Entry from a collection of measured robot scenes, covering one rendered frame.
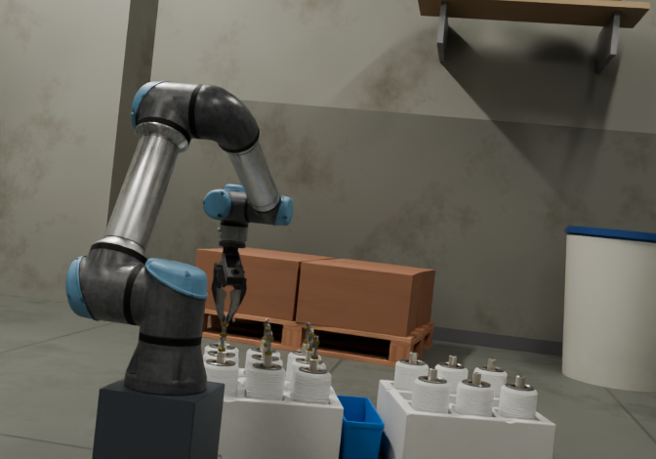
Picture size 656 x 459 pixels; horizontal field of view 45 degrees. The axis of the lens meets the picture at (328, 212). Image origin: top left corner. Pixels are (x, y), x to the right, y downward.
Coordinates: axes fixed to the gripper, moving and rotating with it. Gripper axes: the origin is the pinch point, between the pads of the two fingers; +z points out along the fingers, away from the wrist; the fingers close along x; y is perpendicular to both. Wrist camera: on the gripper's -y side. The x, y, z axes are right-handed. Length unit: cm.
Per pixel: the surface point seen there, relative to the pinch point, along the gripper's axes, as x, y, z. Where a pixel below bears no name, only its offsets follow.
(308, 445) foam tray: -19.8, -22.6, 27.0
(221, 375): 2.5, -15.8, 12.1
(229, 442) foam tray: -0.8, -19.4, 27.6
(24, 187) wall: 76, 285, -28
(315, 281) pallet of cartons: -66, 148, 2
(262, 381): -7.6, -17.4, 12.8
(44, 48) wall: 73, 284, -110
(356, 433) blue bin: -35.1, -13.8, 26.1
